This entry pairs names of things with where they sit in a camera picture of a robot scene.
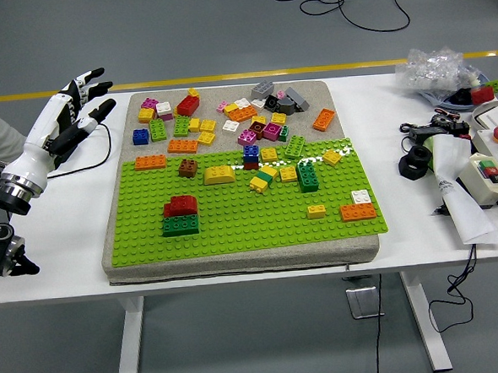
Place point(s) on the small white switch box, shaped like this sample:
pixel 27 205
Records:
pixel 475 181

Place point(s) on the black servo motor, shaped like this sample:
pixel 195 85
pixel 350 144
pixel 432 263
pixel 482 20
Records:
pixel 440 120

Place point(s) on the small black plug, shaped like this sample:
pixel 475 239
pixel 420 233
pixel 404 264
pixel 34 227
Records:
pixel 439 211

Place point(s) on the light grey brick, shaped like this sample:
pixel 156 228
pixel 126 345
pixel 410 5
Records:
pixel 262 89

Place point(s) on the white table leg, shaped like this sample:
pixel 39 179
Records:
pixel 429 332
pixel 130 350

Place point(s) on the yellow floor tape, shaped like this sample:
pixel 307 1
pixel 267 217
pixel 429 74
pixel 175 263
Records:
pixel 183 80

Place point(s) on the silver floor plate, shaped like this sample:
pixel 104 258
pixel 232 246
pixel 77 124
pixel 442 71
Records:
pixel 362 302

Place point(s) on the red eight-stud brick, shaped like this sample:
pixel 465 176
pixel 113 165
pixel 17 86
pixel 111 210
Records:
pixel 482 95
pixel 178 213
pixel 188 106

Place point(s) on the blue four-stud brick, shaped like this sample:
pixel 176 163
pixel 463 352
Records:
pixel 141 137

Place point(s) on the yellow and green brick stack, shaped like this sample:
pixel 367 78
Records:
pixel 264 179

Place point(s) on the brown four-stud brick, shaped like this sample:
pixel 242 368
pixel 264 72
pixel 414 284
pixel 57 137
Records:
pixel 188 168

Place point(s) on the white paper sheet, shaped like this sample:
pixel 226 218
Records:
pixel 461 207

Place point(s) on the dark grey brick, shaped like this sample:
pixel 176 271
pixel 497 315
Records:
pixel 286 107

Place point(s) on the large black nut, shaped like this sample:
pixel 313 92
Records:
pixel 406 168

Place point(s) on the black power adapter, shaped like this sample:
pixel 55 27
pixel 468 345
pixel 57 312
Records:
pixel 427 132

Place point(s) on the small light pink brick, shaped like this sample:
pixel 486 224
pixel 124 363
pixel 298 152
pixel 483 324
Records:
pixel 281 94
pixel 222 106

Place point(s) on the yellow curved brick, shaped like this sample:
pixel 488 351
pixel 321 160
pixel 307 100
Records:
pixel 218 175

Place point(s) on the white emergency stop control box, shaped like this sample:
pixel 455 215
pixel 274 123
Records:
pixel 487 144

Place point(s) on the lime green small brick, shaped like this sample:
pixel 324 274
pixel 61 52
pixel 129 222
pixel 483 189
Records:
pixel 494 86

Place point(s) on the black brick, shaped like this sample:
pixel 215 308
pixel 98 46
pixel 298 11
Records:
pixel 271 103

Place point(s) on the black object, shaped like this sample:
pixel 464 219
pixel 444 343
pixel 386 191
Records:
pixel 461 96

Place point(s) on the light blue basin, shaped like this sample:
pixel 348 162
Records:
pixel 436 100

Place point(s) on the green studded baseplate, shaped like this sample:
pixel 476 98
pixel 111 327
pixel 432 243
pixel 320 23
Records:
pixel 243 233

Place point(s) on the red curved brick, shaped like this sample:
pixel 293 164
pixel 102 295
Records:
pixel 184 202

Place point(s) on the small dark green brick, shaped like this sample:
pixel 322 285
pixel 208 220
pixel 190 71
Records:
pixel 284 133

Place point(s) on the lime green roll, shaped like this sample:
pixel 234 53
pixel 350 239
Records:
pixel 429 154

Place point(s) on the orange eight-stud brick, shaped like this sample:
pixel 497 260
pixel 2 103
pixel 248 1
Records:
pixel 150 162
pixel 324 119
pixel 358 212
pixel 182 146
pixel 244 113

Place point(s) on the dark green big-stud brick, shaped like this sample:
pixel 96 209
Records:
pixel 308 177

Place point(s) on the long grey brick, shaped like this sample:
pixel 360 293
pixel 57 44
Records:
pixel 298 99

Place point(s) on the white four-stud brick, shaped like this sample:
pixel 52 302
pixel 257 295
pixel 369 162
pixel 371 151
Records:
pixel 231 126
pixel 164 107
pixel 258 103
pixel 243 103
pixel 361 197

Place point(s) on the black module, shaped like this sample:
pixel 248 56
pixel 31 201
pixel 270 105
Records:
pixel 459 128

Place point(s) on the small white bottle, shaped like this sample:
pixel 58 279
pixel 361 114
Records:
pixel 474 81

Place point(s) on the clear plastic bag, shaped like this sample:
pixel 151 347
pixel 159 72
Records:
pixel 432 69

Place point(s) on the grey-brown cushion mat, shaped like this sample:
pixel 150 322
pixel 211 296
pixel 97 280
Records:
pixel 237 266

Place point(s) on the blue and red brick stack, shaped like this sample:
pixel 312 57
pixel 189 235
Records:
pixel 251 154

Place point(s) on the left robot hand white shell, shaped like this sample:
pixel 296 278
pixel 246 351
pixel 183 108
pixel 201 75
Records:
pixel 38 136

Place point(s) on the dark green eight-stud brick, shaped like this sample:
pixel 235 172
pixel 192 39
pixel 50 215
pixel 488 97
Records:
pixel 181 226

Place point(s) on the dark red brick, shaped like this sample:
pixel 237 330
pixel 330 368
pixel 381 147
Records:
pixel 256 131

